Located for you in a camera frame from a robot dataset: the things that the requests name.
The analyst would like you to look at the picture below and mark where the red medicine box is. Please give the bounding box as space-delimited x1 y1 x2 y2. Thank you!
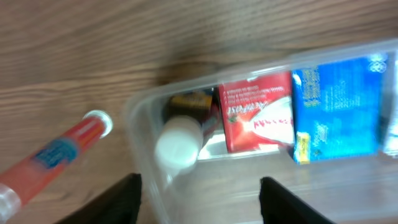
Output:
218 72 294 153

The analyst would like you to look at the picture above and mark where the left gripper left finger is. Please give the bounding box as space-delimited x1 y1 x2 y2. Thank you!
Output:
57 173 142 224

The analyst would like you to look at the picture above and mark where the dark bottle white cap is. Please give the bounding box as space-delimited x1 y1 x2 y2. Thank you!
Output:
154 88 220 172

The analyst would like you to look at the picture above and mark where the white medicine box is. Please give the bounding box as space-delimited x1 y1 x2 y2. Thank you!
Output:
382 51 397 158

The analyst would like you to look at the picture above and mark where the orange tablet tube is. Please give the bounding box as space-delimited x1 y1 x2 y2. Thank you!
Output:
1 110 113 223

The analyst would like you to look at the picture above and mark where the blue medicine box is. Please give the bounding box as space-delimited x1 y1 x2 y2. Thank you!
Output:
292 53 389 164

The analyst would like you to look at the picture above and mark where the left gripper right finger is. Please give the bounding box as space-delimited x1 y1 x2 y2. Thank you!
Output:
259 177 333 224

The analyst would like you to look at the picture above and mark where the clear plastic container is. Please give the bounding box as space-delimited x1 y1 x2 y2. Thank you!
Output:
124 40 397 223

